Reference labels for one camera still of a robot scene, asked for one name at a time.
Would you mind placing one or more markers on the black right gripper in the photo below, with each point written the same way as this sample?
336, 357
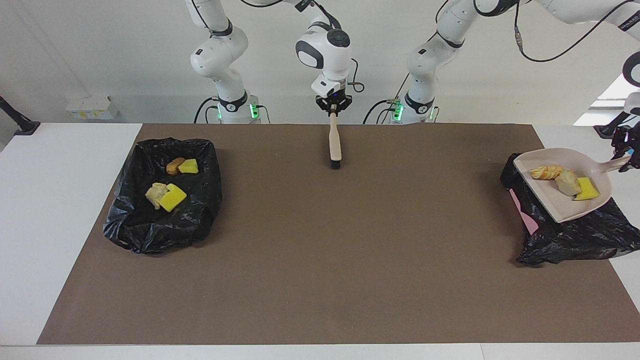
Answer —
335, 101

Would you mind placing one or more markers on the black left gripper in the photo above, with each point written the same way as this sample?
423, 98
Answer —
630, 136

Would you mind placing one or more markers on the beige brush with black bristles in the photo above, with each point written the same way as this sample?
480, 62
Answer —
335, 142

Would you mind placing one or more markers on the yellow sponge wedge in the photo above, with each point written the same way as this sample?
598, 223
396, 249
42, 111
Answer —
587, 190

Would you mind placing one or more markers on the pale beige sponge chunk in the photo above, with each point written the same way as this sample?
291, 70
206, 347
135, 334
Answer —
155, 194
569, 185

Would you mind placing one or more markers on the orange striped bread roll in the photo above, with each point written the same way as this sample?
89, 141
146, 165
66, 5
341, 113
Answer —
545, 172

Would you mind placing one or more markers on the beige plastic dustpan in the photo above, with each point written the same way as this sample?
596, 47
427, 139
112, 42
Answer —
550, 202

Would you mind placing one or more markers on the yellow sponge chunk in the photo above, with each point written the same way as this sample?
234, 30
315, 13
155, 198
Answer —
188, 166
173, 198

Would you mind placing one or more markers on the brown fried nugget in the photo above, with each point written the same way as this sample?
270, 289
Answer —
174, 166

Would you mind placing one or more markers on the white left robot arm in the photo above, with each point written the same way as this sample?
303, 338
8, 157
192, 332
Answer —
435, 55

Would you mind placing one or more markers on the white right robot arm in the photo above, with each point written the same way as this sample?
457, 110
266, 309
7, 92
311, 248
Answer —
325, 55

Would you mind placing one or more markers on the black bag over pink bin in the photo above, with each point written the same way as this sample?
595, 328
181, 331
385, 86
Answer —
575, 240

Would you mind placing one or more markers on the pink plastic bin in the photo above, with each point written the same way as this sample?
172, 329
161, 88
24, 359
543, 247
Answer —
525, 217

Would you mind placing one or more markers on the black trash bag bin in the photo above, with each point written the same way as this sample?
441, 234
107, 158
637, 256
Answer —
165, 230

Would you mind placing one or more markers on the brown table mat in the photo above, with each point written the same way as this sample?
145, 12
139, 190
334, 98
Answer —
300, 300

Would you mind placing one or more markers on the white wall socket box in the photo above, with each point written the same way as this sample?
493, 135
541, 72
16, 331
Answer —
92, 107

